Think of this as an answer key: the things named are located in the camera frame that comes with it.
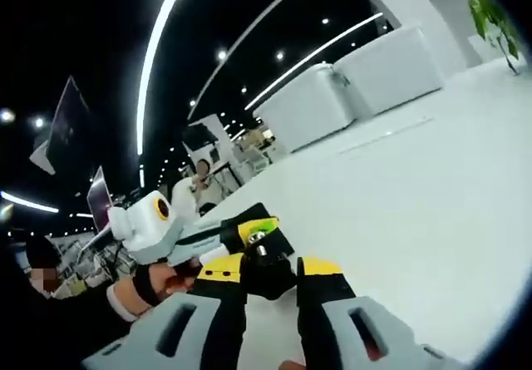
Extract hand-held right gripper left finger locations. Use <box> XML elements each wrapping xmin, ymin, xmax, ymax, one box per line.
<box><xmin>81</xmin><ymin>254</ymin><xmax>249</xmax><ymax>370</ymax></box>

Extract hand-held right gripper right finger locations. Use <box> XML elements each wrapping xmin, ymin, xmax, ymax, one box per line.
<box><xmin>295</xmin><ymin>254</ymin><xmax>465</xmax><ymax>370</ymax></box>

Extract black knob retaining clip screw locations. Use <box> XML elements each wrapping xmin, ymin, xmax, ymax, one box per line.
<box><xmin>242</xmin><ymin>229</ymin><xmax>299</xmax><ymax>301</ymax></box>

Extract black fixed fixture clamp frame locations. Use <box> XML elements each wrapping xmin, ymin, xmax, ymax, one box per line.
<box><xmin>222</xmin><ymin>202</ymin><xmax>295</xmax><ymax>259</ymax></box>

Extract white desk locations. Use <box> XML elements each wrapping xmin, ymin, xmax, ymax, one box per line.
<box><xmin>195</xmin><ymin>52</ymin><xmax>532</xmax><ymax>367</ymax></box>

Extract person's left hand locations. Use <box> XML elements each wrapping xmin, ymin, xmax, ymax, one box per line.
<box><xmin>108</xmin><ymin>261</ymin><xmax>203</xmax><ymax>309</ymax></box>

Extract purple lit screen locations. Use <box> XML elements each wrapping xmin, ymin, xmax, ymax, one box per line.
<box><xmin>85</xmin><ymin>165</ymin><xmax>116</xmax><ymax>236</ymax></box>

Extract person's head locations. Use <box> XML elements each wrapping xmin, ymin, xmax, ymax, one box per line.
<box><xmin>23</xmin><ymin>235</ymin><xmax>63</xmax><ymax>271</ymax></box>

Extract dark red roll-up banner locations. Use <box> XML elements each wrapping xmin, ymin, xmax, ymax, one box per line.
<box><xmin>28</xmin><ymin>74</ymin><xmax>92</xmax><ymax>176</ymax></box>

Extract large white storage bin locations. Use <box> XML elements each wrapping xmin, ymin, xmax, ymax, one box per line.
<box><xmin>253</xmin><ymin>64</ymin><xmax>358</xmax><ymax>155</ymax></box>

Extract long ceiling strip light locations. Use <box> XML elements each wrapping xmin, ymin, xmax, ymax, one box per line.
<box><xmin>135</xmin><ymin>0</ymin><xmax>196</xmax><ymax>157</ymax></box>

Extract round ceiling spotlights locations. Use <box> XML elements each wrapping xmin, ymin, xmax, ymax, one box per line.
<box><xmin>0</xmin><ymin>0</ymin><xmax>332</xmax><ymax>130</ymax></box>

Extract small white storage bin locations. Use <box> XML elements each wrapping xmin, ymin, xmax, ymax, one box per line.
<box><xmin>334</xmin><ymin>27</ymin><xmax>444</xmax><ymax>117</ymax></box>

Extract green potted plant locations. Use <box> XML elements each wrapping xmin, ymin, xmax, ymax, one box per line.
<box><xmin>463</xmin><ymin>0</ymin><xmax>523</xmax><ymax>76</ymax></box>

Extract black hand strap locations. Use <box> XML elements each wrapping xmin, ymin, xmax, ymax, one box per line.
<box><xmin>133</xmin><ymin>264</ymin><xmax>162</xmax><ymax>307</ymax></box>

